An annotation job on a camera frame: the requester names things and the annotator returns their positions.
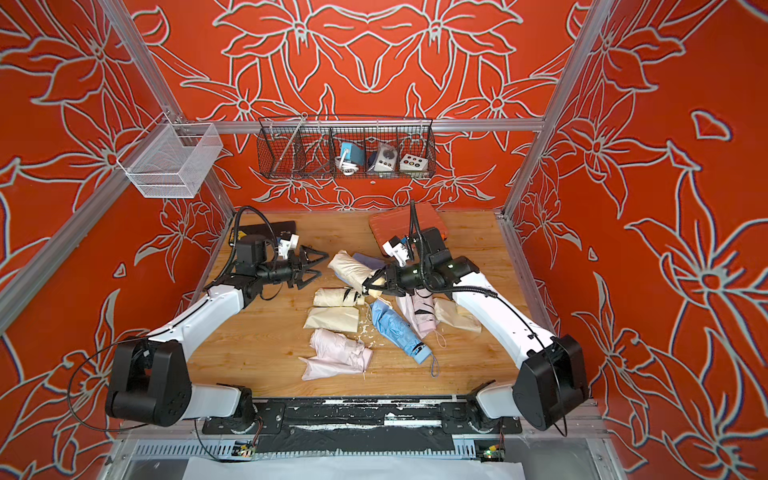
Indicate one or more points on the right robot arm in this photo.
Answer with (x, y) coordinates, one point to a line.
(551, 380)

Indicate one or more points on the cream sleeve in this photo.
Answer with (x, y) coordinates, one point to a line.
(456, 316)
(337, 319)

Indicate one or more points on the black wire wall basket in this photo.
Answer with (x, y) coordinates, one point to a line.
(352, 147)

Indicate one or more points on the light blue sleeved umbrella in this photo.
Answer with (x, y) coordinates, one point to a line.
(373, 263)

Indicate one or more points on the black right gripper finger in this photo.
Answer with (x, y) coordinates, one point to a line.
(378, 276)
(374, 288)

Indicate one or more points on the white mesh basket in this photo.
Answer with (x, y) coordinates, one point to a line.
(172, 161)

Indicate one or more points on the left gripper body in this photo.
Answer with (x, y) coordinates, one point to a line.
(279, 272)

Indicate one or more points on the pink sleeved umbrella long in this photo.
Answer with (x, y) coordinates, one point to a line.
(338, 349)

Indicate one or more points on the red plastic tool case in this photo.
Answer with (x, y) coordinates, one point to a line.
(396, 223)

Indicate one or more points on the cream sleeved umbrella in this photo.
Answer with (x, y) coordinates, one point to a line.
(338, 297)

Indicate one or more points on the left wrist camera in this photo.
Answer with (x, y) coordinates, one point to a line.
(287, 243)

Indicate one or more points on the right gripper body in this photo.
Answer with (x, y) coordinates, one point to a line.
(406, 279)

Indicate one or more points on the pink sleeved umbrella short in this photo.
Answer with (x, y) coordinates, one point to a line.
(419, 311)

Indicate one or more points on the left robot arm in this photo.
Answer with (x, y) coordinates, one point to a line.
(150, 382)

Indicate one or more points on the black yellow tool box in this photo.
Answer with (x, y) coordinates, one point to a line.
(283, 229)

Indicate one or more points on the beige black unsleeved umbrella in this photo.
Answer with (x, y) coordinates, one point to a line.
(349, 270)

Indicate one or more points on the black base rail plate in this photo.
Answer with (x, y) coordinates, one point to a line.
(411, 426)

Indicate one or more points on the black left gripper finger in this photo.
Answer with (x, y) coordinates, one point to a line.
(310, 257)
(305, 277)

